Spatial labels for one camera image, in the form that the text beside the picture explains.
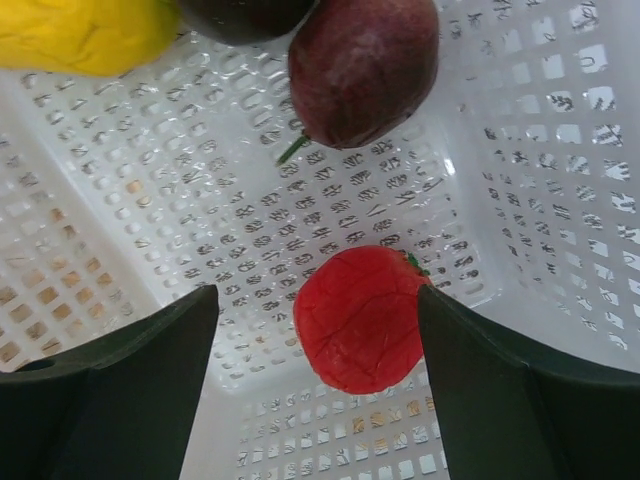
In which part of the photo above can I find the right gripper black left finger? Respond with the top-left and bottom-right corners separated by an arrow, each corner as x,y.
1,285 -> 219,479

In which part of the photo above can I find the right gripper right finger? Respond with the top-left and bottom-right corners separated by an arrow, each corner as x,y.
417,285 -> 639,479

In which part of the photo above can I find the red apple toy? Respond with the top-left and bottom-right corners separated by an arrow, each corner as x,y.
293,245 -> 431,395

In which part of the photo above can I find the dark plum toy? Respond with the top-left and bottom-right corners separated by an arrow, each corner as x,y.
278,0 -> 440,164

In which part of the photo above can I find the dark avocado toy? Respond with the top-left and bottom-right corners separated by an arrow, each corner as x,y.
177,0 -> 315,46

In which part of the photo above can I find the yellow squash toy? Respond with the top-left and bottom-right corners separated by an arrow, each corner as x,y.
1,0 -> 181,76

